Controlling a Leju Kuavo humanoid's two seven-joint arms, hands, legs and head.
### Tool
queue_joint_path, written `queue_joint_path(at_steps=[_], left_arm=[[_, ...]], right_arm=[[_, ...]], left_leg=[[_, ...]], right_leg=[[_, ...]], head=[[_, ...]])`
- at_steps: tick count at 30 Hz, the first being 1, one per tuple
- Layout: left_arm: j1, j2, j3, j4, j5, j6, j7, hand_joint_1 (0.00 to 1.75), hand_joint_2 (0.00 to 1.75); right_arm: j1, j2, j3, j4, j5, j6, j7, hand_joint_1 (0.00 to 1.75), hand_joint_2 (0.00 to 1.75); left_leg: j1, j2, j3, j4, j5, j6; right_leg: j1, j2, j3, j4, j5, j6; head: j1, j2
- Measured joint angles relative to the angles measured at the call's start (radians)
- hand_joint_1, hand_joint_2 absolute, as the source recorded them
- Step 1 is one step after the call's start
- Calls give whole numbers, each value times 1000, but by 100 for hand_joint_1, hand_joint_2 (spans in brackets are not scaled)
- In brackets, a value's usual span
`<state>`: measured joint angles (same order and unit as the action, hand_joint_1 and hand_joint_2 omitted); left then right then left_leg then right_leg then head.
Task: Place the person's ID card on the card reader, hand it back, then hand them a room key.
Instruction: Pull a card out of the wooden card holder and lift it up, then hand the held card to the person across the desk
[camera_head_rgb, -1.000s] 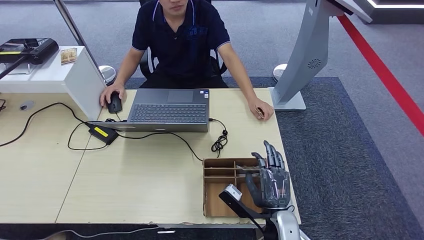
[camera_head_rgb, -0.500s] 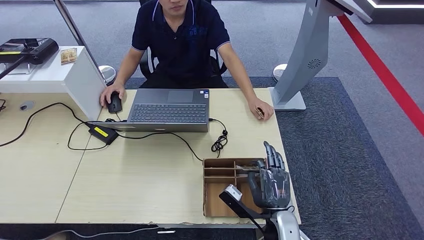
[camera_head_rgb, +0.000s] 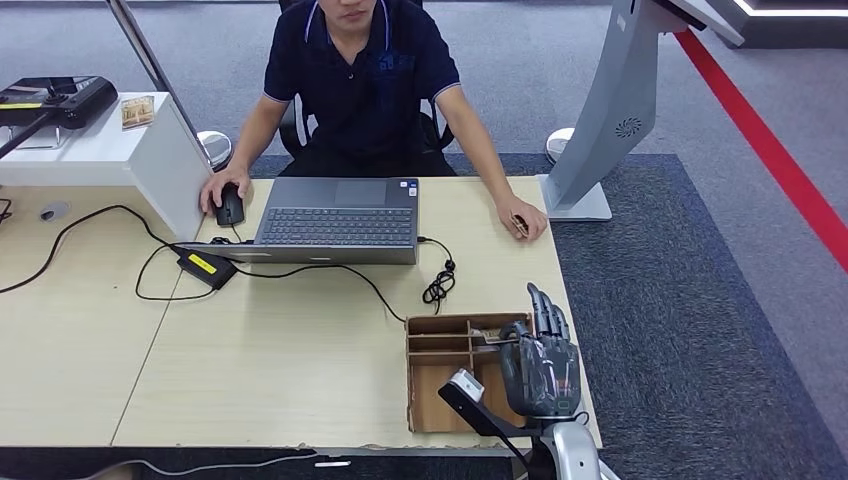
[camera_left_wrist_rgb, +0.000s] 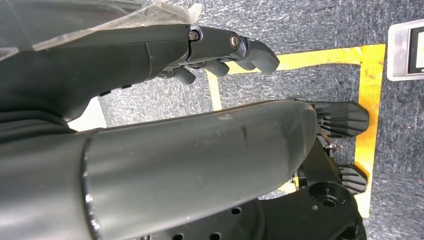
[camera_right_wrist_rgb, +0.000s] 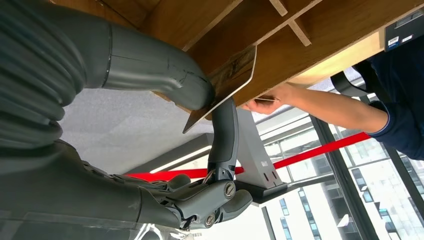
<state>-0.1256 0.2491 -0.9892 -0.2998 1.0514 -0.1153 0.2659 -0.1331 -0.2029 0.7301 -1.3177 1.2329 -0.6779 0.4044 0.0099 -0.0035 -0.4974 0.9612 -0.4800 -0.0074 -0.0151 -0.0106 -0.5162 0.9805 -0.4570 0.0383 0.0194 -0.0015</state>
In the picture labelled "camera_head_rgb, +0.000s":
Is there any person's left hand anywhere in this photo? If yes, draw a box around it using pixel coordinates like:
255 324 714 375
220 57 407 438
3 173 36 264
495 193 549 242

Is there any person's right hand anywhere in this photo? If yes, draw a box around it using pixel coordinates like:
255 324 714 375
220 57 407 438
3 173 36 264
198 164 254 215

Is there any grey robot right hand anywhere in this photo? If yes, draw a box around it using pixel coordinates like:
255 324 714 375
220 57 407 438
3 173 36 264
498 282 583 420

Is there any black computer mouse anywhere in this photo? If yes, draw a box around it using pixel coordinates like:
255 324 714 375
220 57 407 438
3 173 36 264
215 185 246 228

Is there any brown picture card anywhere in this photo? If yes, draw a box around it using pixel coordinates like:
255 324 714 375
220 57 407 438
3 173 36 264
121 95 156 130

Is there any person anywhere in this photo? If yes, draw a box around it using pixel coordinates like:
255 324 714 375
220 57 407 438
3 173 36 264
198 0 549 242

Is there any clear plastic film wrap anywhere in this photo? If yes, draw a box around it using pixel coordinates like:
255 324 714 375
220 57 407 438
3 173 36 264
503 337 582 417

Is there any metal pole stand round base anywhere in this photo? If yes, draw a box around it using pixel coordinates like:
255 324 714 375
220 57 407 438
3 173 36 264
105 0 233 174

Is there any white cabinet box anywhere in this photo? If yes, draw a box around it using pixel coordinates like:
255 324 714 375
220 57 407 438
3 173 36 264
0 91 215 243

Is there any white round stand base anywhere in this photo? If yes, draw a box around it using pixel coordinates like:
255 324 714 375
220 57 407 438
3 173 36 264
545 127 576 165

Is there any black office chair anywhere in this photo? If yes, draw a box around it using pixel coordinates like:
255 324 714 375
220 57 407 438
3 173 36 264
278 92 458 160

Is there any black power adapter yellow label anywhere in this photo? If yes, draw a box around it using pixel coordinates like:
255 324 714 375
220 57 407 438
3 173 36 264
176 246 238 291

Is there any wooden organizer box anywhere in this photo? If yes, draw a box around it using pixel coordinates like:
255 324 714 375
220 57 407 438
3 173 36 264
405 312 535 435

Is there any grey laptop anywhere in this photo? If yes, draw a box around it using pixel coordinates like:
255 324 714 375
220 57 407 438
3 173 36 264
178 176 420 266

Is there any grey kiosk stand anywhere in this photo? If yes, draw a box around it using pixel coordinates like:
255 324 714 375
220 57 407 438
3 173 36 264
539 0 747 222

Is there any black terminal device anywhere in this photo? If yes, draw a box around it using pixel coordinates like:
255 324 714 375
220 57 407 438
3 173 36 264
0 75 119 130

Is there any dark blue rug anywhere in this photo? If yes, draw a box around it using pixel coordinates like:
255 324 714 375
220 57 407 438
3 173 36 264
248 153 848 480

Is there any clear acrylic stand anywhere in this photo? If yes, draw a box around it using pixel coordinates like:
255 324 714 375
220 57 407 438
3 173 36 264
0 125 64 151

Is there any black slanted bar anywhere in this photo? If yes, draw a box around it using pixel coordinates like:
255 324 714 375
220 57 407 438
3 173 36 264
0 112 53 160

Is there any black platform with light strip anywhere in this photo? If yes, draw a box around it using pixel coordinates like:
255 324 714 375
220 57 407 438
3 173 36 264
705 0 848 49

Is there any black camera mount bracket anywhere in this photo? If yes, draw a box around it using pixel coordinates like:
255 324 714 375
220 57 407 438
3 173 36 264
437 382 541 442

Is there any bundled black cable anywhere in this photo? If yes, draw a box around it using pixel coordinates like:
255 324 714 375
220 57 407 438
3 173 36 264
417 235 458 318

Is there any thin black cable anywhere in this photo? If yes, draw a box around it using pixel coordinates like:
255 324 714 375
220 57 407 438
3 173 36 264
231 263 407 326

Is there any black power cable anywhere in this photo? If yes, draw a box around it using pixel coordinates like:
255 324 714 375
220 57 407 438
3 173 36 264
0 203 220 303

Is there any white cable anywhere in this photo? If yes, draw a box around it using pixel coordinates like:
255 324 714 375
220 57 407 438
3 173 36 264
86 452 319 480

